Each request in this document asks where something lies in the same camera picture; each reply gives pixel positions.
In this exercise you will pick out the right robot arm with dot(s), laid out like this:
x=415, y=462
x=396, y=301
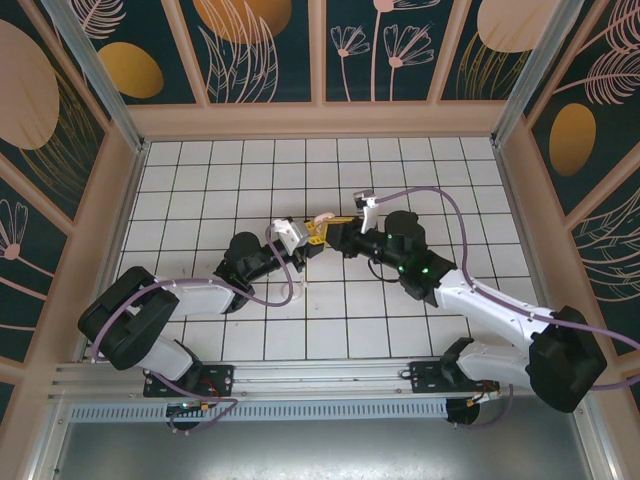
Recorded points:
x=480, y=305

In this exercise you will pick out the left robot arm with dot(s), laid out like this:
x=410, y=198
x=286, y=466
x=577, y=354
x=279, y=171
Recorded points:
x=200, y=297

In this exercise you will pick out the small green circuit board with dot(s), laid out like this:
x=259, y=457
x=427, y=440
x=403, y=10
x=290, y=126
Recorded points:
x=187, y=407

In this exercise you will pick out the grey metal sheet panel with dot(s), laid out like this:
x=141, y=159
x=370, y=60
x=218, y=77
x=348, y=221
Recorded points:
x=320, y=450

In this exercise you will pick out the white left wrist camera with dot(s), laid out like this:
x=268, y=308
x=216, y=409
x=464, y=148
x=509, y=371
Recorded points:
x=292, y=235

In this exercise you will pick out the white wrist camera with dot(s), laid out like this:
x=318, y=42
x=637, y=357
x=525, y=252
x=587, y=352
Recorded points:
x=371, y=212
x=292, y=235

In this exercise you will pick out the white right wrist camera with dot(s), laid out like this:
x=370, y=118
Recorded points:
x=371, y=212

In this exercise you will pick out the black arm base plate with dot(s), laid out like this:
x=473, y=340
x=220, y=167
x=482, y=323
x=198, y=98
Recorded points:
x=425, y=377
x=220, y=377

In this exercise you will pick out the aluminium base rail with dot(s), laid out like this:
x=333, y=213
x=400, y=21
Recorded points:
x=320, y=372

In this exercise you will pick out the aluminium frame post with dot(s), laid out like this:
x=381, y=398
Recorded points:
x=527, y=75
x=107, y=85

